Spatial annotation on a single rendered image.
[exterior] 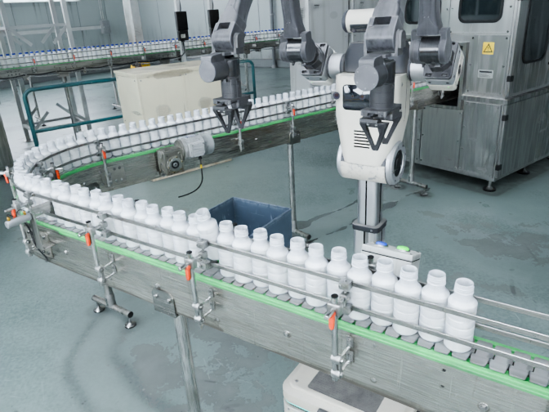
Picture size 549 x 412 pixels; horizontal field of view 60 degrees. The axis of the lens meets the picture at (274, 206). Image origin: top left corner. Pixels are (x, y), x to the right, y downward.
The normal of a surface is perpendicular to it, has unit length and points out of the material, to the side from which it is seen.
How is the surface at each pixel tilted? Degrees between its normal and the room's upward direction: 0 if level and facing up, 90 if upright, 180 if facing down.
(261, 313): 90
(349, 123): 90
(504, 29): 90
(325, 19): 90
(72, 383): 0
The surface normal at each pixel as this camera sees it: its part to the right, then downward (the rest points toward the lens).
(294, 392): -0.33, -0.61
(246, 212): -0.55, 0.35
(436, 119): -0.78, 0.28
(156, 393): -0.06, -0.92
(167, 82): 0.62, 0.27
